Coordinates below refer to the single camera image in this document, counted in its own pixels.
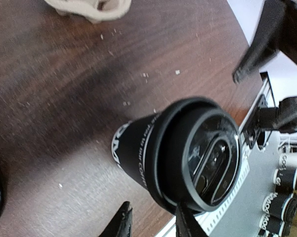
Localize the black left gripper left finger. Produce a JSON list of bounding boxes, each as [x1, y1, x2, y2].
[[99, 201, 132, 237]]

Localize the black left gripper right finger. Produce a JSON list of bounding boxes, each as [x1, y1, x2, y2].
[[175, 202, 208, 237]]

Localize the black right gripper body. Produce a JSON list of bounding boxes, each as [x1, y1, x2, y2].
[[233, 0, 297, 83]]

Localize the black plastic cup lid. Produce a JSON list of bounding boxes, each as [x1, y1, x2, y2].
[[152, 97, 242, 214]]

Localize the brown cardboard cup carrier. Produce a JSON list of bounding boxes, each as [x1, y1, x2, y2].
[[45, 0, 131, 24]]

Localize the black paper coffee cup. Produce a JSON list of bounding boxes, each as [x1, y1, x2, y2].
[[111, 114, 160, 189]]

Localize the spare cups beyond table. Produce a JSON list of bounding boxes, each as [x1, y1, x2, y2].
[[258, 145, 297, 237]]

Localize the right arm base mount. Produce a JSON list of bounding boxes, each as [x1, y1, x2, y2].
[[242, 94, 297, 148]]

